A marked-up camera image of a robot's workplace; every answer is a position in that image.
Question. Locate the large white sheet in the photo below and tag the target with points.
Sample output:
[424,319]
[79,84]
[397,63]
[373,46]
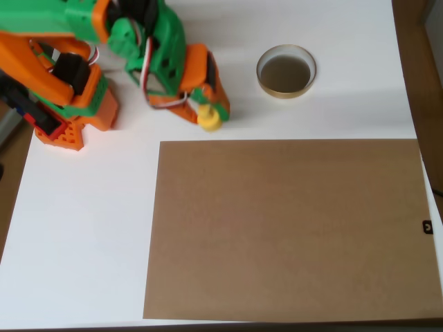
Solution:
[277,27]

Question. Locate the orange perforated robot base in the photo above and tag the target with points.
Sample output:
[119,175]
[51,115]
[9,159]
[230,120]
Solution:
[104,114]

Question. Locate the small yellow plastic piece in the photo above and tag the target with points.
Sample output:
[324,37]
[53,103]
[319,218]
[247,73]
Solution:
[209,120]

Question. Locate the brown rectangular board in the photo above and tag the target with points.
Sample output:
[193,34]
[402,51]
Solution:
[287,228]

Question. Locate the small black tag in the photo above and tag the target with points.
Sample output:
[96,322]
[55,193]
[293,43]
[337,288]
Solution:
[427,227]

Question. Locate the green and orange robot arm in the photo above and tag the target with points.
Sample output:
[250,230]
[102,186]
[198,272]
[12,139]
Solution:
[166,34]

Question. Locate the round gold-rimmed dish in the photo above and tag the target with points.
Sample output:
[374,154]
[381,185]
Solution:
[285,74]

